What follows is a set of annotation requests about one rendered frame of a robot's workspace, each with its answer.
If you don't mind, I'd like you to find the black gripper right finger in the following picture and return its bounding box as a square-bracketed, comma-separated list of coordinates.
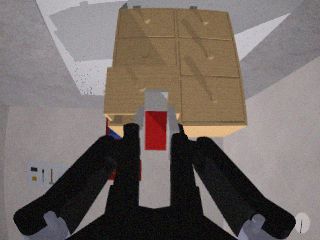
[166, 106, 296, 240]

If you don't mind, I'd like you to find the small tan wooden chest of drawers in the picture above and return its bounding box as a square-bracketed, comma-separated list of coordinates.
[108, 8, 248, 137]

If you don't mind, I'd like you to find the red and white eraser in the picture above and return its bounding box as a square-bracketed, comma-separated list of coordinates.
[145, 89, 168, 150]

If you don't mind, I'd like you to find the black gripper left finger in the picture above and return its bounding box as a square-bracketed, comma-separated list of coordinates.
[13, 106, 145, 240]

